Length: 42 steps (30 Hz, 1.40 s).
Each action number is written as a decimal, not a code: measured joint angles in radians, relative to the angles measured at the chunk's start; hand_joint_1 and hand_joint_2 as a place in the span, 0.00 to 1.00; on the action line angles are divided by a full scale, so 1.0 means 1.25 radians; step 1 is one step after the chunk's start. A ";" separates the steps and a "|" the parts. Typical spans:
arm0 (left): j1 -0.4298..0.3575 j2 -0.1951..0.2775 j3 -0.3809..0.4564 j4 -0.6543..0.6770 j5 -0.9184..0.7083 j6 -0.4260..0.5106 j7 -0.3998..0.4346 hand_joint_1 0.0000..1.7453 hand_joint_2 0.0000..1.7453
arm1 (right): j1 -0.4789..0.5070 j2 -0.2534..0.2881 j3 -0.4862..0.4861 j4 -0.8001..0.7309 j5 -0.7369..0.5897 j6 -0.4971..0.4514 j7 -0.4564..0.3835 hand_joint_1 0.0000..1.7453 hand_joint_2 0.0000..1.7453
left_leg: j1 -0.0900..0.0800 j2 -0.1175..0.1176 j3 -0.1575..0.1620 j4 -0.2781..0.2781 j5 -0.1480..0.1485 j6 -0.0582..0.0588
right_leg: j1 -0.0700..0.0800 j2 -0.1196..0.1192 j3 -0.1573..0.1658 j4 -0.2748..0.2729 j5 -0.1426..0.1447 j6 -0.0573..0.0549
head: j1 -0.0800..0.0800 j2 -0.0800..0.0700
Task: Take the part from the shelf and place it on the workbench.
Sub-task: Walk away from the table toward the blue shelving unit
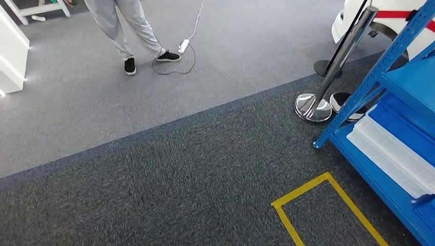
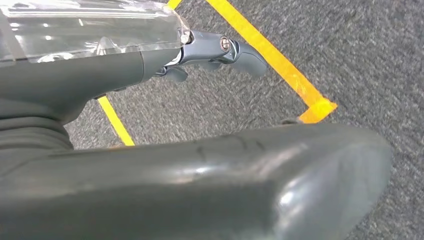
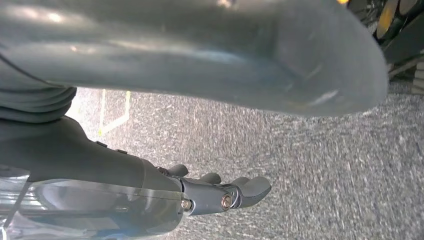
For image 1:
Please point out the white car with red stripe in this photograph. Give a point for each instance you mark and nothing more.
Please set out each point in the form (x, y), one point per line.
(353, 20)

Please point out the white lit pedestal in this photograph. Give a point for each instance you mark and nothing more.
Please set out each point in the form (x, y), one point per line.
(13, 57)

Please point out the white power strip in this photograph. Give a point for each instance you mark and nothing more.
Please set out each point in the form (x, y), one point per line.
(184, 46)

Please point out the person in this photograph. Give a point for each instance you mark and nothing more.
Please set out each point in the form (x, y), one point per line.
(108, 23)

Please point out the thin black stanchion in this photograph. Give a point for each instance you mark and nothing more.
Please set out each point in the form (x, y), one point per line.
(323, 68)

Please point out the blue metal shelf rack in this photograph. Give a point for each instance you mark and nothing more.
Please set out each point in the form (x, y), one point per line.
(374, 78)

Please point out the blue plastic bin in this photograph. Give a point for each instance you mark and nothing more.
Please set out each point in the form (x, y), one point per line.
(404, 132)

